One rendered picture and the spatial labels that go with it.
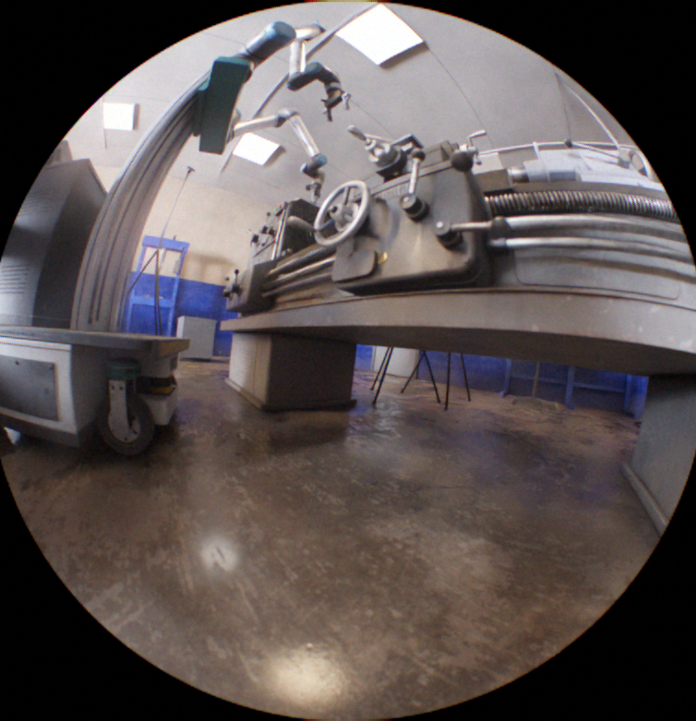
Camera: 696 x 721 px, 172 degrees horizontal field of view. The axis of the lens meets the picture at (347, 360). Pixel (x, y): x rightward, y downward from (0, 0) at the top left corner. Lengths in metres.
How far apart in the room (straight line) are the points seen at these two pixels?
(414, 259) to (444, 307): 0.13
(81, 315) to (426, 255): 0.93
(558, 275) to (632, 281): 0.20
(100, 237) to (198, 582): 0.87
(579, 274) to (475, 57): 2.89
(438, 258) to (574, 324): 0.27
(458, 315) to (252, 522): 0.53
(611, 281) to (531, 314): 0.30
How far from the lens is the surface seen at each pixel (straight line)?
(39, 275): 0.87
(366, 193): 0.58
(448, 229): 0.44
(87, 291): 0.85
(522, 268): 0.60
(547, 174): 1.01
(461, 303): 0.42
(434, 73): 3.28
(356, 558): 0.44
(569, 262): 0.61
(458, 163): 0.41
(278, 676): 0.34
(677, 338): 0.47
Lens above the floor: 0.33
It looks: 2 degrees down
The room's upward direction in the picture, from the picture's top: 7 degrees clockwise
